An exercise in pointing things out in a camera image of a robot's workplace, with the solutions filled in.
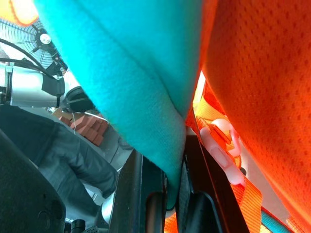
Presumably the black wire-cage fan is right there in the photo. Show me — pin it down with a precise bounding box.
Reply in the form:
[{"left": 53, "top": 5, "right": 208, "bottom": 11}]
[{"left": 0, "top": 18, "right": 69, "bottom": 79}]

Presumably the red-brown brick stack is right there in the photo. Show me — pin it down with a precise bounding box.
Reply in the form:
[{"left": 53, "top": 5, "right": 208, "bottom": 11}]
[{"left": 58, "top": 114, "right": 109, "bottom": 147}]

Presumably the black textured robot housing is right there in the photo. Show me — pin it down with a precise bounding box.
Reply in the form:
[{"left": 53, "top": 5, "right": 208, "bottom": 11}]
[{"left": 0, "top": 130, "right": 67, "bottom": 233}]

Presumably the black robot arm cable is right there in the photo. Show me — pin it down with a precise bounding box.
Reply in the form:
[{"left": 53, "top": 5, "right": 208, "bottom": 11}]
[{"left": 0, "top": 38, "right": 59, "bottom": 81}]

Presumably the dark grey garment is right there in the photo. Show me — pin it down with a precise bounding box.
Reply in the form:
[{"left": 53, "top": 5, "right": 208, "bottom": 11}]
[{"left": 0, "top": 105, "right": 119, "bottom": 223}]

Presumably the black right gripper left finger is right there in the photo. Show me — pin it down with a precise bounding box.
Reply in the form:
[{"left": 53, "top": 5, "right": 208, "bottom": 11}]
[{"left": 108, "top": 149, "right": 169, "bottom": 233}]

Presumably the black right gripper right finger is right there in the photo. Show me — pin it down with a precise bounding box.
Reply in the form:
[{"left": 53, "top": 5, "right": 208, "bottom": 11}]
[{"left": 175, "top": 134, "right": 251, "bottom": 233}]

